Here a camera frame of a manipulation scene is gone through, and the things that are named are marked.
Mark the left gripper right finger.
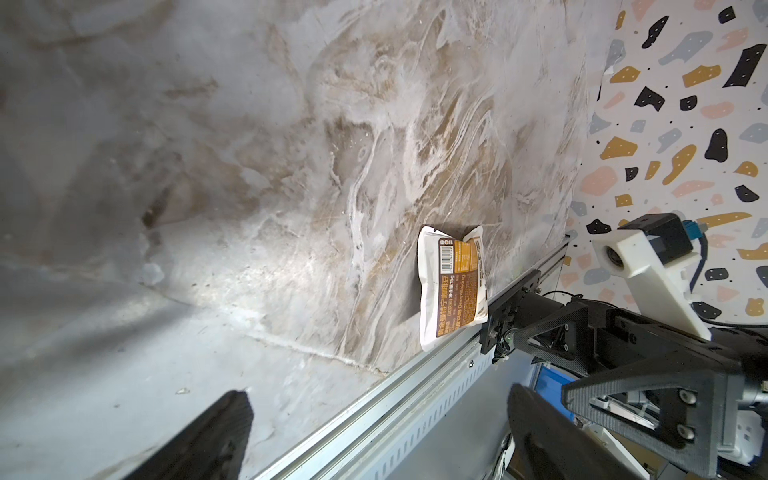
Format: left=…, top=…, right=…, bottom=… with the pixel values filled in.
left=507, top=384, right=638, bottom=479

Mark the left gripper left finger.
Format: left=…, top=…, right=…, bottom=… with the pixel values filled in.
left=127, top=390, right=254, bottom=479

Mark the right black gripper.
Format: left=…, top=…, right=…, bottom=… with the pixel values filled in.
left=509, top=299, right=767, bottom=478

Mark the brown coffee bag right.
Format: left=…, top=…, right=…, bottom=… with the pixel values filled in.
left=417, top=226, right=489, bottom=351

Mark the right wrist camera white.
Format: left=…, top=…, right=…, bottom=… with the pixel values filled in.
left=592, top=213, right=711, bottom=341

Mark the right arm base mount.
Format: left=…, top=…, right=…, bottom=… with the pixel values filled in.
left=479, top=269, right=541, bottom=364

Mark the aluminium front rail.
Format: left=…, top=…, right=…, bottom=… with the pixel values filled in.
left=251, top=236, right=574, bottom=480

